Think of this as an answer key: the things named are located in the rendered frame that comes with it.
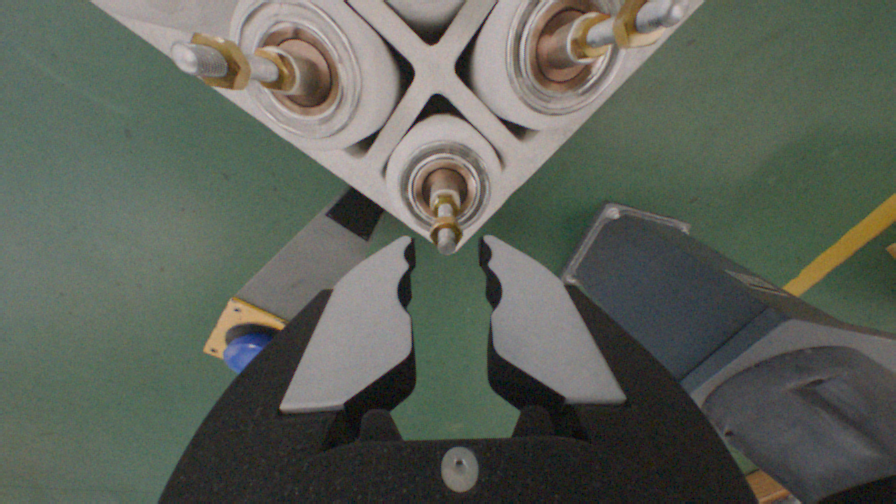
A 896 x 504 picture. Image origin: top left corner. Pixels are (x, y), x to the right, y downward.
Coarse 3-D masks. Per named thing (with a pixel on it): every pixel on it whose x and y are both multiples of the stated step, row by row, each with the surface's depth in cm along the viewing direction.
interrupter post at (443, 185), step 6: (438, 180) 20; (444, 180) 19; (450, 180) 20; (432, 186) 20; (438, 186) 18; (444, 186) 18; (450, 186) 18; (456, 186) 20; (432, 192) 18; (438, 192) 18; (444, 192) 18; (450, 192) 18; (456, 192) 18; (432, 198) 18; (456, 198) 18; (432, 204) 18
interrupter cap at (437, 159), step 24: (432, 144) 18; (456, 144) 18; (408, 168) 19; (432, 168) 20; (456, 168) 20; (480, 168) 20; (408, 192) 20; (480, 192) 21; (408, 216) 21; (432, 216) 21; (456, 216) 22; (480, 216) 21
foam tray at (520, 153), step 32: (352, 0) 20; (480, 0) 20; (704, 0) 21; (160, 32) 21; (384, 32) 21; (448, 32) 21; (672, 32) 22; (416, 64) 22; (448, 64) 22; (640, 64) 23; (416, 96) 23; (448, 96) 23; (608, 96) 24; (384, 128) 25; (480, 128) 25; (512, 128) 33; (576, 128) 25; (320, 160) 26; (352, 160) 26; (384, 160) 26; (512, 160) 26; (544, 160) 27; (384, 192) 28; (512, 192) 29
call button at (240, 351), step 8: (248, 336) 19; (256, 336) 19; (264, 336) 19; (232, 344) 18; (240, 344) 18; (248, 344) 18; (256, 344) 18; (264, 344) 19; (224, 352) 18; (232, 352) 18; (240, 352) 18; (248, 352) 18; (256, 352) 18; (224, 360) 19; (232, 360) 19; (240, 360) 19; (248, 360) 19; (232, 368) 19; (240, 368) 19
